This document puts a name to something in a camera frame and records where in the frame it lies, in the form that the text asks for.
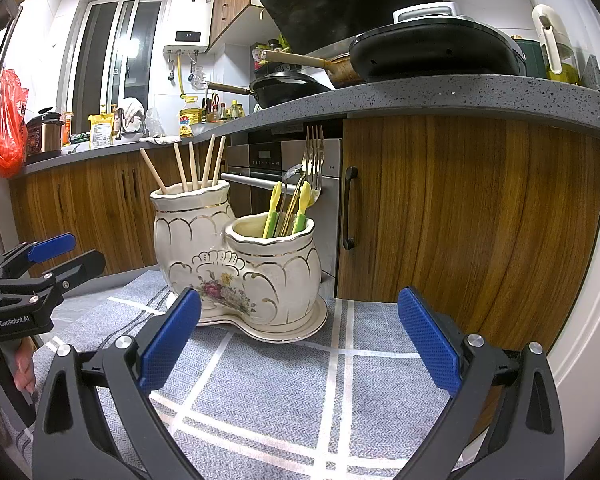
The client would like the faucet with white cloth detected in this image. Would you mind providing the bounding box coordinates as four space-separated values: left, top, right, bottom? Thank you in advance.
115 97 148 136

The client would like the cream ceramic utensil holder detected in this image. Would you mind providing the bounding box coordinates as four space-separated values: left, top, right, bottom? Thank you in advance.
150 177 323 326

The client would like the black spice rack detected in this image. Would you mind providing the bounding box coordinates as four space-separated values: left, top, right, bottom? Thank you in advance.
252 35 301 76

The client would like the red plastic bag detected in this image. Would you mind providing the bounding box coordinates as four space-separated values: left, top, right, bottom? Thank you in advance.
0 69 30 178

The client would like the stainless steel oven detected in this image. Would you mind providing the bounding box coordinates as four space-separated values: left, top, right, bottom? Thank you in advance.
222 120 343 278

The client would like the brown electric cooker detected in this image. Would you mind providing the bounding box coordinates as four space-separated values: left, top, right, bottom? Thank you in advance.
25 107 66 163

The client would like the oil dispenser bottle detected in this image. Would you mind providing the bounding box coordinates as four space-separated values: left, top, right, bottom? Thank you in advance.
531 4 581 86

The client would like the large black lidded pan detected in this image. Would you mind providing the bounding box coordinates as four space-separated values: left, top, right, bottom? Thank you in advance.
349 2 526 83

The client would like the dark green container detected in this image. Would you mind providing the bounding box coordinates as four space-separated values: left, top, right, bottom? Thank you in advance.
510 35 546 78

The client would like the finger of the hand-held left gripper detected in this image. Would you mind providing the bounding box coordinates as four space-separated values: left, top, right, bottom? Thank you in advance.
0 232 77 281
0 249 107 311

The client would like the grey plaid cloth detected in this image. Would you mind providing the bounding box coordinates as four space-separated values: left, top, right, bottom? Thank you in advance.
0 267 486 480

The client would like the white water heater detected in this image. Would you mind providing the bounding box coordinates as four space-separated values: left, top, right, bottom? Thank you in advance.
162 0 215 53

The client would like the black wok with wooden handle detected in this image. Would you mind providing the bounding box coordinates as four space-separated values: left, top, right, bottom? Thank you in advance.
207 71 333 109

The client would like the group of condiment bottles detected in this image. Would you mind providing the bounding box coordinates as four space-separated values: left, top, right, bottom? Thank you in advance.
202 92 246 123

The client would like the yellow cooking oil bottle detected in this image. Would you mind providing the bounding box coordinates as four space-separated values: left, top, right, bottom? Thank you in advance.
179 95 201 138

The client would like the grey speckled countertop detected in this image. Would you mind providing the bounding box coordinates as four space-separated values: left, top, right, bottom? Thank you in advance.
10 72 600 176

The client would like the yellow food packet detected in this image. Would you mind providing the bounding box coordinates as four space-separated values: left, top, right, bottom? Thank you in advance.
88 112 116 150

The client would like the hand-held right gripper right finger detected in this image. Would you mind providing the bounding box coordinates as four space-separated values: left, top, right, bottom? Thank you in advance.
397 286 566 480

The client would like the sliding glass window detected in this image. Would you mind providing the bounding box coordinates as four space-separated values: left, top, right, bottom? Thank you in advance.
65 0 168 121

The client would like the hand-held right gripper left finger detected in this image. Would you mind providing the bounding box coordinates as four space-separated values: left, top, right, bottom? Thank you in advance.
32 287 203 480

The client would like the wooden base cabinet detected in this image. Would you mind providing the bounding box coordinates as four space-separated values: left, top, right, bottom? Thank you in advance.
7 147 231 281
336 115 600 361

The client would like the brown pan with wooden handle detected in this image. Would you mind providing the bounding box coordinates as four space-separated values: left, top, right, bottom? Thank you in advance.
262 50 366 88

